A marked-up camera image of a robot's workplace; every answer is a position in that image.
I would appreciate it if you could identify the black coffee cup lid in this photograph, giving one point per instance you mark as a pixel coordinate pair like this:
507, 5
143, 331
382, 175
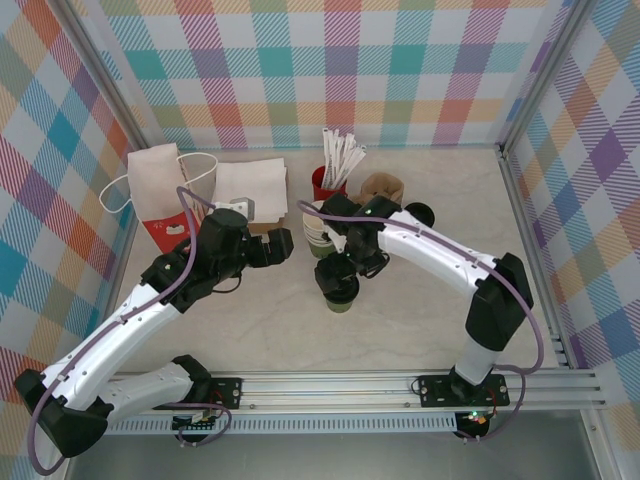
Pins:
336, 298

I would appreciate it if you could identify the green paper coffee cup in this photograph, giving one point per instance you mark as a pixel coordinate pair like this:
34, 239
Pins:
341, 306

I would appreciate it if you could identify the green white paper cup stack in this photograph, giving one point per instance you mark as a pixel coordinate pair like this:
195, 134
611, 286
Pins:
315, 240

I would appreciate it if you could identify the white red printed paper bag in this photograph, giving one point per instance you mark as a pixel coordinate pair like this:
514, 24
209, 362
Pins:
155, 185

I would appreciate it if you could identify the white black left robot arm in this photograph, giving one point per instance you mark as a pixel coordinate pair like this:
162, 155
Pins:
100, 345

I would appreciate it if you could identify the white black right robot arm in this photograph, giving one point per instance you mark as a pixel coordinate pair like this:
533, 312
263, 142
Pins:
440, 245

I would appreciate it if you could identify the brown cardboard box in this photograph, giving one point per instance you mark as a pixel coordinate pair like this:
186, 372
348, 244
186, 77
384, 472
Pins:
265, 227

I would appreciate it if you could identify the brown pulp cup carrier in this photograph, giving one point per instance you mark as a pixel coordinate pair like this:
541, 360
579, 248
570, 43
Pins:
382, 185

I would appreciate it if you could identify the black cup lid stack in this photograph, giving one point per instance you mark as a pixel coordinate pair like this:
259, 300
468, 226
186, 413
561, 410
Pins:
422, 212

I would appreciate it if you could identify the white napkin stack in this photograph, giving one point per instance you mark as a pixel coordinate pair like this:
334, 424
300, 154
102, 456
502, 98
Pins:
250, 180

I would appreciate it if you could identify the aluminium side floor bar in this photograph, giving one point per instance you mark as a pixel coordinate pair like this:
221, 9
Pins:
127, 235
530, 225

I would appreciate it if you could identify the small controller board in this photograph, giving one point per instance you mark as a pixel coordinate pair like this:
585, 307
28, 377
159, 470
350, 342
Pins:
475, 417
197, 425

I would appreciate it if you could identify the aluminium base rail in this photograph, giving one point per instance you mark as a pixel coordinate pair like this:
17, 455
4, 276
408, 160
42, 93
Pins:
325, 390

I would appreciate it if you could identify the aluminium frame post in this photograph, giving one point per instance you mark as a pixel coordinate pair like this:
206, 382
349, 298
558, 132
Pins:
545, 75
112, 80

